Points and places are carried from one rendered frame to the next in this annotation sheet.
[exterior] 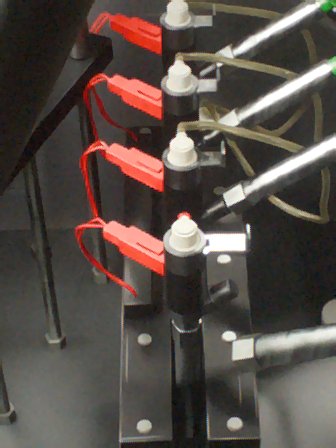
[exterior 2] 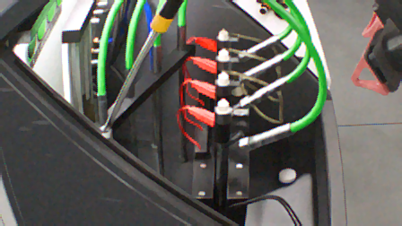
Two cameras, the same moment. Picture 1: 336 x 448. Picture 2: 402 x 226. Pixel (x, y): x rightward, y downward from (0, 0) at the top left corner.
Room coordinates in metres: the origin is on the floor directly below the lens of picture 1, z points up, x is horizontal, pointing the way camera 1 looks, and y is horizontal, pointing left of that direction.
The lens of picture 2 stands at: (-0.43, 0.00, 1.79)
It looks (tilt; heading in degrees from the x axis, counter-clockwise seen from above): 35 degrees down; 1
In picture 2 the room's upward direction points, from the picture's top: straight up
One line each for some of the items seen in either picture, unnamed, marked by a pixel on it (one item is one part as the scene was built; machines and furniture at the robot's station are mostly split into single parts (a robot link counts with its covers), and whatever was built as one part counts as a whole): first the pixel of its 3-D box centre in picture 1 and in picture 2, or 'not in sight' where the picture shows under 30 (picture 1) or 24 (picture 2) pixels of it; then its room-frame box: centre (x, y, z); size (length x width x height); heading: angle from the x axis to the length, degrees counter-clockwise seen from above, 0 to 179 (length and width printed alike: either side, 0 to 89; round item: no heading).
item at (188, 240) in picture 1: (184, 239); (222, 109); (0.51, -0.01, 1.13); 0.02 x 0.02 x 0.03
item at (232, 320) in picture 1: (186, 320); (221, 169); (0.63, -0.01, 0.91); 0.34 x 0.10 x 0.15; 179
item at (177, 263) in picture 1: (202, 342); (228, 160); (0.51, -0.02, 1.03); 0.05 x 0.03 x 0.21; 89
